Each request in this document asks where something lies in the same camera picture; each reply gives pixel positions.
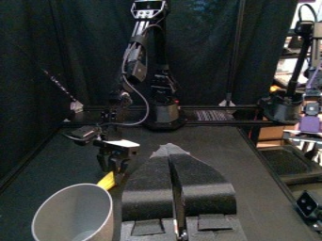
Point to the black frame rail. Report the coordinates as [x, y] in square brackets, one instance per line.
[226, 122]

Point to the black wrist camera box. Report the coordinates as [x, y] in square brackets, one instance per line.
[83, 133]

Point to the black background robot arm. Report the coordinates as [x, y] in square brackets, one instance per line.
[289, 94]

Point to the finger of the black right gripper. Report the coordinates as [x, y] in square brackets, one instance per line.
[113, 165]
[125, 175]

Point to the black tray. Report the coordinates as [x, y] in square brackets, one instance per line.
[289, 163]

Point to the black frame post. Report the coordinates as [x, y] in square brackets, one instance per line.
[234, 53]

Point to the purple background device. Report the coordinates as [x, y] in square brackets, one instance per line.
[311, 103]

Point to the black box with lenses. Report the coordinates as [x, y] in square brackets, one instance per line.
[308, 205]

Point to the brown cardboard box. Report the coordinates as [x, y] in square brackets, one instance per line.
[271, 135]

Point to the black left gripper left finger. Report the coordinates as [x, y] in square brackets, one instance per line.
[146, 188]

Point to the grey plastic cup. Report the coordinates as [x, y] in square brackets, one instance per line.
[75, 216]

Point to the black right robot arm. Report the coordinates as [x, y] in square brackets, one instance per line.
[161, 94]

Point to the yellow toy corn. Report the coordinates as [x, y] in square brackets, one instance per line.
[106, 182]

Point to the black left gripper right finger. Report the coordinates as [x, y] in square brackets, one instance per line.
[205, 188]

